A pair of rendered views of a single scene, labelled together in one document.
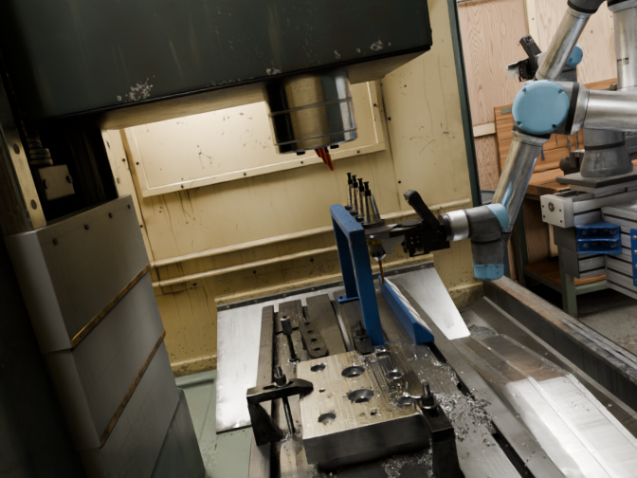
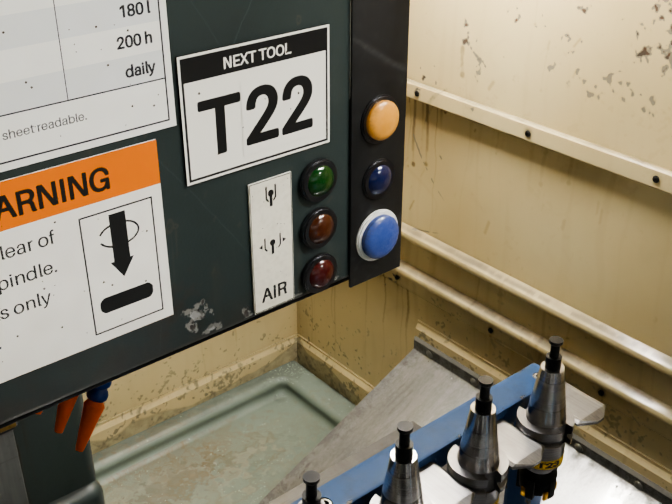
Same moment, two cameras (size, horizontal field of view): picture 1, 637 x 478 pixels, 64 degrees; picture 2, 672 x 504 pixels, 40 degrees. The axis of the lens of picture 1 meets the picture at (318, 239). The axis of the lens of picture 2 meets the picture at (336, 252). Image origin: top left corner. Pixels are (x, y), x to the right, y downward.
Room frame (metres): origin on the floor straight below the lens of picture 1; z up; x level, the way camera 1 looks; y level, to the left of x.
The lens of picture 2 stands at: (0.92, -0.63, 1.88)
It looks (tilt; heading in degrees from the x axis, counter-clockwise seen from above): 29 degrees down; 52
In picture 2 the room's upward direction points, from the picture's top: straight up
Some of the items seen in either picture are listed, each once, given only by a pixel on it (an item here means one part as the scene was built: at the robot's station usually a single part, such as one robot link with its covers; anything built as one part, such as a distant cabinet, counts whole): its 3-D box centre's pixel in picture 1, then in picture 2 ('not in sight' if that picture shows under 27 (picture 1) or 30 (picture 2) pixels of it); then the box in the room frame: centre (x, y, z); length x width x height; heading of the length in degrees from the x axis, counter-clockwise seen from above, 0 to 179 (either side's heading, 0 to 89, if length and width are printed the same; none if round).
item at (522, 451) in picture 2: not in sight; (511, 446); (1.54, -0.13, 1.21); 0.07 x 0.05 x 0.01; 92
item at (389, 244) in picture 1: (387, 243); not in sight; (1.24, -0.17, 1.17); 0.09 x 0.03 x 0.06; 105
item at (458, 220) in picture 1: (454, 226); not in sight; (1.28, -0.35, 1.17); 0.08 x 0.05 x 0.08; 2
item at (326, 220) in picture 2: not in sight; (320, 228); (1.22, -0.23, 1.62); 0.02 x 0.01 x 0.02; 2
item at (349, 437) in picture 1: (358, 394); not in sight; (0.91, -0.02, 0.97); 0.29 x 0.23 x 0.05; 2
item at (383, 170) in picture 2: not in sight; (379, 179); (1.27, -0.23, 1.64); 0.02 x 0.01 x 0.02; 2
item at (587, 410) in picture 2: not in sight; (575, 405); (1.65, -0.13, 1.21); 0.07 x 0.05 x 0.01; 92
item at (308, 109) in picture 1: (311, 114); not in sight; (0.96, -0.03, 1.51); 0.16 x 0.16 x 0.12
